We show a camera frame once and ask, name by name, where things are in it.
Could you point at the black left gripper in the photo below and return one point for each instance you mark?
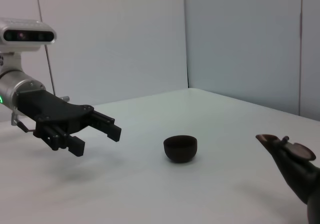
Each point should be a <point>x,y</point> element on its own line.
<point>55,111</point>

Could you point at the dark round teacup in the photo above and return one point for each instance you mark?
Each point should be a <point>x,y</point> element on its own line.
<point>180,150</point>

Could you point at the black round teapot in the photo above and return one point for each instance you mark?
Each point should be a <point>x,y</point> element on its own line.
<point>297,174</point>

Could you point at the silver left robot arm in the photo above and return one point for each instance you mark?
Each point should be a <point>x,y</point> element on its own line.
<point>12,83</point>

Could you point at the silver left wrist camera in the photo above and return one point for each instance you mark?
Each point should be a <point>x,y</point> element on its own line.
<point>30,36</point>

